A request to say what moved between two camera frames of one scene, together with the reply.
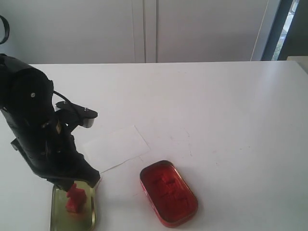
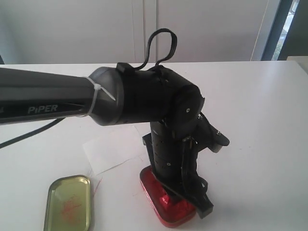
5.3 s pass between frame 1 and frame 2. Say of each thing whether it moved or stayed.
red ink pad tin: stayed
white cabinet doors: stayed
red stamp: moved
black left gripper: moved
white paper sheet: stayed
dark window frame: stayed
